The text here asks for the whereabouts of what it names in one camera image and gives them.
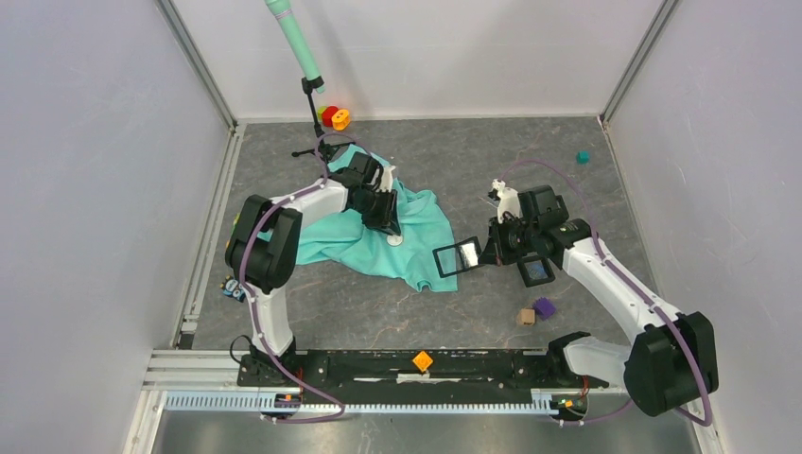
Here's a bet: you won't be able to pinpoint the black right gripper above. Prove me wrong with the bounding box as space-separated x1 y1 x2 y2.
479 214 539 266

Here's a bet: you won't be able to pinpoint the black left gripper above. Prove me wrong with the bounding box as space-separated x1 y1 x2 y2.
352 188 402 237

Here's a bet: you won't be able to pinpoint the black square frame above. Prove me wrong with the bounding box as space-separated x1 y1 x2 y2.
432 236 481 278
516 255 555 288

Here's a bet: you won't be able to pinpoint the mint green garment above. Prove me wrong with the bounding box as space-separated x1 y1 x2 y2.
296 180 458 292

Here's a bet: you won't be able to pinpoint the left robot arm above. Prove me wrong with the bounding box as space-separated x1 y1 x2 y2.
225 153 403 386

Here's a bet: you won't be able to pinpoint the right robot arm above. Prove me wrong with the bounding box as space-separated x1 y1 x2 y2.
478 180 719 426

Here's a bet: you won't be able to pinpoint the purple toy brick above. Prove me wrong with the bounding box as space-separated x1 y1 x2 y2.
532 297 557 320

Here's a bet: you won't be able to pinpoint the small wooden cube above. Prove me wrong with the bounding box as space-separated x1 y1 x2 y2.
516 308 537 326

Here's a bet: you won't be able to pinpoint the black tripod stand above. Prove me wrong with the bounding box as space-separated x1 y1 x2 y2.
290 77 356 164

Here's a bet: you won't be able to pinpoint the red orange toy rings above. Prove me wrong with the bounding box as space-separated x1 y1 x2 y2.
315 105 352 132

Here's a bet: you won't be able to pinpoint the small teal cube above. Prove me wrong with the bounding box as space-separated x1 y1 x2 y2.
576 150 590 165

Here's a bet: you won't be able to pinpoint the orange diamond marker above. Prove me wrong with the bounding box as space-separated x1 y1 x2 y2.
412 351 434 374

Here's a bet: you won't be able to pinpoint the mint green microphone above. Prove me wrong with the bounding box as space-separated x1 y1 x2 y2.
264 0 325 93

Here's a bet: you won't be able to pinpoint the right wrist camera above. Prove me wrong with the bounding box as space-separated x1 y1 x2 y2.
488 179 521 224

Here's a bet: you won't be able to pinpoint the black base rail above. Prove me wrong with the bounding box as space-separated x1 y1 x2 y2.
232 340 608 407

